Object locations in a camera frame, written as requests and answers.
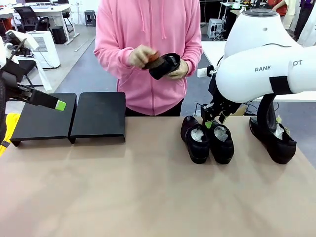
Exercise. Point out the yellow plastic part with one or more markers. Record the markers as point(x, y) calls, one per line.
point(11, 123)

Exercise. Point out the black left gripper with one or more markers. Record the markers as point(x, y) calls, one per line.
point(11, 89)

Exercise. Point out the black computer tower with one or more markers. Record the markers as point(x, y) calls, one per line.
point(59, 35)

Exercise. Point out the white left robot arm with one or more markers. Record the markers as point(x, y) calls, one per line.
point(2, 56)

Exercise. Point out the grey stool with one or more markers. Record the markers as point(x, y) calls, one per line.
point(90, 17)

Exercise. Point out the person in pink sleeve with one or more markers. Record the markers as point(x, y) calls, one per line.
point(153, 109)

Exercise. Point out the patterned sticker tag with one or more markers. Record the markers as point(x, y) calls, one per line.
point(287, 130)

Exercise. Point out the black leather shoe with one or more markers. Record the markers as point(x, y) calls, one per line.
point(197, 150)
point(223, 153)
point(160, 71)
point(279, 150)

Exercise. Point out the pink hoodie torso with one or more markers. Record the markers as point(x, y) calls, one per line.
point(153, 93)

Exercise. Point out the background person red shirt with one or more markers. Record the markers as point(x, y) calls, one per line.
point(279, 7)

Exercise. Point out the white computer case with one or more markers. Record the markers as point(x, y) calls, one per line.
point(213, 28)

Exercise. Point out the brown wooden shoe brush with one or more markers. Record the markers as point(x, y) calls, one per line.
point(153, 57)

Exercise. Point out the black mesh office chair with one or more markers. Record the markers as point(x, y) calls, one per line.
point(27, 17)

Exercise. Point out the white office desk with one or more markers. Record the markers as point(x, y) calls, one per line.
point(49, 10)

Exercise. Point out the white paper shoe stuffing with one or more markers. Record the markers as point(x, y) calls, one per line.
point(197, 133)
point(280, 129)
point(221, 133)

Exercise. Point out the person's right forearm pink sleeve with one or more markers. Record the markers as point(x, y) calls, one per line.
point(111, 58)

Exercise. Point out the white dehumidifier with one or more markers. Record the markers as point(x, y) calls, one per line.
point(47, 54)

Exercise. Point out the green tape piece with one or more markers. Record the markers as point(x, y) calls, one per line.
point(279, 120)

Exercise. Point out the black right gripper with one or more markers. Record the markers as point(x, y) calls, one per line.
point(222, 103)

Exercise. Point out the person's right hand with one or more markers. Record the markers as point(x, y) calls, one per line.
point(139, 58)

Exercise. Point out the wooden background desk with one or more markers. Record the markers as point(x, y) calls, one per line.
point(237, 12)

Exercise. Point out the person's left hand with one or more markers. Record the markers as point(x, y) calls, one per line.
point(182, 71)

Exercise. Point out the black padded office chair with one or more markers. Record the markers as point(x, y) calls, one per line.
point(26, 66)

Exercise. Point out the black metal shoe stand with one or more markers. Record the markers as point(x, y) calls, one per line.
point(42, 123)
point(98, 116)

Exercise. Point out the person's left forearm pink sleeve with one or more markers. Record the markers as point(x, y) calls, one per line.
point(195, 64)

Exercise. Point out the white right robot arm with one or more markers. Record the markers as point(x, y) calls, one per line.
point(247, 74)

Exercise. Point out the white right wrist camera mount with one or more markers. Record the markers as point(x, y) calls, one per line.
point(202, 72)

